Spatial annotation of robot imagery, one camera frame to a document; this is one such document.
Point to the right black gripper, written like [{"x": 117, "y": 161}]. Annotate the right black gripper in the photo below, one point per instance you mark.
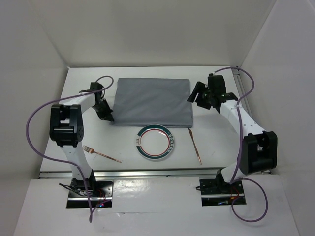
[{"x": 199, "y": 88}]

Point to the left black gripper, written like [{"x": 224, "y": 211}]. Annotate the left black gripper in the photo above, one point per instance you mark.
[{"x": 106, "y": 115}]

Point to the grey cloth napkin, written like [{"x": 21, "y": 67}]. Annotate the grey cloth napkin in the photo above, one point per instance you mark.
[{"x": 144, "y": 101}]

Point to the white plate green red rim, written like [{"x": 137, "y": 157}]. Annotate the white plate green red rim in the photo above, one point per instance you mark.
[{"x": 155, "y": 142}]

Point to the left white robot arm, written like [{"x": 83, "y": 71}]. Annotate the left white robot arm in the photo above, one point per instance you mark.
[{"x": 67, "y": 130}]

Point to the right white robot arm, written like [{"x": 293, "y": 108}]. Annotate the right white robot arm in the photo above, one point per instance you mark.
[{"x": 258, "y": 148}]

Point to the copper fork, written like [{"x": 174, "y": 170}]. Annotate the copper fork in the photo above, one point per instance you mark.
[{"x": 91, "y": 151}]

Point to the copper knife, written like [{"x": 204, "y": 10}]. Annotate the copper knife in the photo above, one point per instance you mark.
[{"x": 195, "y": 147}]

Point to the aluminium rail right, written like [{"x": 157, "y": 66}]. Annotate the aluminium rail right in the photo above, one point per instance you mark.
[{"x": 244, "y": 84}]

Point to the aluminium rail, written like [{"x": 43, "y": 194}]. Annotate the aluminium rail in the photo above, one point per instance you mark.
[
  {"x": 244, "y": 84},
  {"x": 200, "y": 172}
]

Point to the aluminium rail front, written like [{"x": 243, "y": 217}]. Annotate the aluminium rail front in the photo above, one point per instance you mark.
[{"x": 200, "y": 172}]

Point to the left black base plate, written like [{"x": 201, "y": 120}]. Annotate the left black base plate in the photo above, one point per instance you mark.
[{"x": 101, "y": 196}]

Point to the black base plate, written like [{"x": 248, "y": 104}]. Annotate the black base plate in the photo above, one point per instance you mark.
[
  {"x": 214, "y": 193},
  {"x": 101, "y": 196}
]

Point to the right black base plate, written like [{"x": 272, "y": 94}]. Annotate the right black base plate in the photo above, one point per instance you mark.
[{"x": 214, "y": 193}]

